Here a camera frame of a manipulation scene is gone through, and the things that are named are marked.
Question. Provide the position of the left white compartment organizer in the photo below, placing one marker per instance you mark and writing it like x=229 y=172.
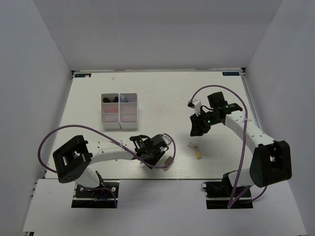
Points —
x=110 y=121

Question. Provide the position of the right white compartment organizer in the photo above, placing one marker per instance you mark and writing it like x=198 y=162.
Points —
x=128 y=112

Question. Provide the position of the green black highlighter marker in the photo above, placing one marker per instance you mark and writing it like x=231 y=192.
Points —
x=107 y=100

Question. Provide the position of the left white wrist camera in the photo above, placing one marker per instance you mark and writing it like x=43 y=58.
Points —
x=167 y=139

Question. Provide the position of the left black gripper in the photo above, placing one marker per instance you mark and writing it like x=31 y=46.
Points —
x=159 y=155

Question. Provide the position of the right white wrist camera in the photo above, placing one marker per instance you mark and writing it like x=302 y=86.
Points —
x=196 y=105

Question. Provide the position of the blue table label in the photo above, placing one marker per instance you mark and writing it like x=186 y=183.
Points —
x=82 y=75
x=230 y=73

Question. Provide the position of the small yellow eraser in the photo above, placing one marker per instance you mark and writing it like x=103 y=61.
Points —
x=198 y=155

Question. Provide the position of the brown white stamp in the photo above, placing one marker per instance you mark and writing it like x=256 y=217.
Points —
x=168 y=162

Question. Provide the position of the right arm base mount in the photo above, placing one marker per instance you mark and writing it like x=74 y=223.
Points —
x=217 y=198

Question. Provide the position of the clear blue spray bottle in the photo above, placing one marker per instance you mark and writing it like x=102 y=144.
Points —
x=124 y=98

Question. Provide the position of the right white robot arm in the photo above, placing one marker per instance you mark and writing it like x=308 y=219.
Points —
x=271 y=159

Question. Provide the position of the pink correction tape dispenser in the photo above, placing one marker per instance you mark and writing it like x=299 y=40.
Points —
x=108 y=108

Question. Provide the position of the left blue table label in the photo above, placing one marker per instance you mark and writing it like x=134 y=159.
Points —
x=82 y=75

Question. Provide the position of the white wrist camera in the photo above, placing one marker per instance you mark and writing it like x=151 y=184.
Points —
x=196 y=105
x=167 y=139

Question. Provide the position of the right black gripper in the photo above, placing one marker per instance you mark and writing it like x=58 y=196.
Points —
x=198 y=128

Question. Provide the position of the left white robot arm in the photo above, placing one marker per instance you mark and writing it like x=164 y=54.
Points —
x=73 y=158

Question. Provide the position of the right blue table label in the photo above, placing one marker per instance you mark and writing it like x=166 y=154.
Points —
x=230 y=73

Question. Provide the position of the white compartment organizer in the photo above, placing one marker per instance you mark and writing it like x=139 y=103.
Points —
x=110 y=121
x=128 y=112

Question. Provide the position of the white dirty eraser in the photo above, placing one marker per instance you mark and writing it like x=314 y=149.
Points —
x=193 y=146

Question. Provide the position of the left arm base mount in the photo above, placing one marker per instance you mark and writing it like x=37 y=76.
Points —
x=83 y=198

